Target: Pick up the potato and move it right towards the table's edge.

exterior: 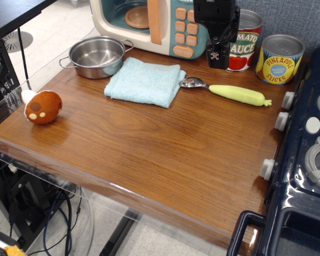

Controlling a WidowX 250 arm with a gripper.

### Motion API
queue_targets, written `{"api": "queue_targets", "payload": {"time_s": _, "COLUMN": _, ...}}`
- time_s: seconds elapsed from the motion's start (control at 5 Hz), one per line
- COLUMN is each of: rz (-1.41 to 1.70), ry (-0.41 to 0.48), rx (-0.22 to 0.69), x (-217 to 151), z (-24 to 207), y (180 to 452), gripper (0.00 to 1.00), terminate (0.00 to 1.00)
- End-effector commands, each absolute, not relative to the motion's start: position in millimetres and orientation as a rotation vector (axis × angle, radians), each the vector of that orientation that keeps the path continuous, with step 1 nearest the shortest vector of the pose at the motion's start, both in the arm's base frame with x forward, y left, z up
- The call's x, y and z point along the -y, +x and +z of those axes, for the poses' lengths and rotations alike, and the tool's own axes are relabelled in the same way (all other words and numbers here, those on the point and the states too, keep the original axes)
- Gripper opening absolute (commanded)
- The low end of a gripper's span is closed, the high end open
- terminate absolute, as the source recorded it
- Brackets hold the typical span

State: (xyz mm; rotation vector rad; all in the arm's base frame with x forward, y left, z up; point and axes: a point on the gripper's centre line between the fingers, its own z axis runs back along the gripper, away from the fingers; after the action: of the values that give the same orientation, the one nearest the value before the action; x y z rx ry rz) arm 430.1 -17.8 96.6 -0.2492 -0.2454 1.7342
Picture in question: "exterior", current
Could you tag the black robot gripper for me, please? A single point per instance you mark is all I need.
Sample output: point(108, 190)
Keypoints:
point(221, 19)

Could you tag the black table leg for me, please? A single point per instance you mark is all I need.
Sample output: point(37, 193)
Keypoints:
point(119, 234)

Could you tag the dark blue toy stove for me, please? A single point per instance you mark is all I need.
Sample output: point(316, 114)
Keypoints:
point(291, 222)

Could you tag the clear acrylic table guard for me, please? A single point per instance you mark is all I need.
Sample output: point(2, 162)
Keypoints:
point(13, 99)

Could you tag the pineapple slices can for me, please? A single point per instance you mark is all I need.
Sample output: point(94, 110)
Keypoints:
point(279, 59)

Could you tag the light blue folded towel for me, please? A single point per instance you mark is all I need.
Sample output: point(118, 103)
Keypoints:
point(148, 83)

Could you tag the small stainless steel pot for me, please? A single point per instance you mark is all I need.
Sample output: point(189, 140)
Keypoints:
point(98, 57)

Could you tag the spoon with yellow-green handle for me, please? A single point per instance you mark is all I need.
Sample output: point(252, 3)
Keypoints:
point(239, 94)

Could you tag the toy microwave with orange buttons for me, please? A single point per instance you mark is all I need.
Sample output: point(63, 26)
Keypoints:
point(163, 27)

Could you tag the brown plush mushroom toy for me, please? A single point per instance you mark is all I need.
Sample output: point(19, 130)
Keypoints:
point(42, 107)

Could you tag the black desk at left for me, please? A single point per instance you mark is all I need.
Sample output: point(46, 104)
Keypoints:
point(14, 14)

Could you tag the tomato sauce can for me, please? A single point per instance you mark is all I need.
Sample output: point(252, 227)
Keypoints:
point(249, 31)

